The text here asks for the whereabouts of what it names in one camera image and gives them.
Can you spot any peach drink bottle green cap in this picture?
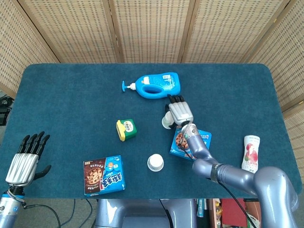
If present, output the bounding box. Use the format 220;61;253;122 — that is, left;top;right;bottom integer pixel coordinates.
241;135;261;174

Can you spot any blue-grey robot torso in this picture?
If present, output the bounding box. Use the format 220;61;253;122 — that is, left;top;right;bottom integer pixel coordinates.
95;198;198;228

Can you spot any brown and blue cookie box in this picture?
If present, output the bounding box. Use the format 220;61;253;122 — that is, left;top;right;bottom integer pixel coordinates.
83;155;126;197

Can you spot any black floor cable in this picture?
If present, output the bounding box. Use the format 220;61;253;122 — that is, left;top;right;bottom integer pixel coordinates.
22;203;62;228

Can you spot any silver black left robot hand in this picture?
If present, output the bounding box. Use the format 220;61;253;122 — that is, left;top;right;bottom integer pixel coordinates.
5;131;52;188

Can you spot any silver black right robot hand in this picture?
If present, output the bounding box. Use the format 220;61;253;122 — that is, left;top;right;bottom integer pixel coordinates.
165;94;194;126

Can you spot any blue pump detergent bottle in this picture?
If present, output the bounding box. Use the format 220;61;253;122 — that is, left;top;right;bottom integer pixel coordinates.
122;72;181;99

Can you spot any woven rattan folding screen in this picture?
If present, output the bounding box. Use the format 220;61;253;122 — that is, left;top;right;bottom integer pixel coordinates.
0;0;304;181

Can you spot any black arm cable with plug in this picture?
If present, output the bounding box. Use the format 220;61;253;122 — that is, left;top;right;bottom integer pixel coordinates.
217;180;258;228

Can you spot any green tub with yellow lid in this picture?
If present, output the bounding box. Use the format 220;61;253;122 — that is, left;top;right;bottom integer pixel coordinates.
116;118;138;142

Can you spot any dark blue table cloth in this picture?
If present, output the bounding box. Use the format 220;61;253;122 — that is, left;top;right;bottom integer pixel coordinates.
0;63;303;200

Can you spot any black equipment with cables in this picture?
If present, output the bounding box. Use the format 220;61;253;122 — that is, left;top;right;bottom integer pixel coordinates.
0;94;13;126

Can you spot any red box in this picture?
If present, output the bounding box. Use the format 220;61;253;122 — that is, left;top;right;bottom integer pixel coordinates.
219;199;249;226

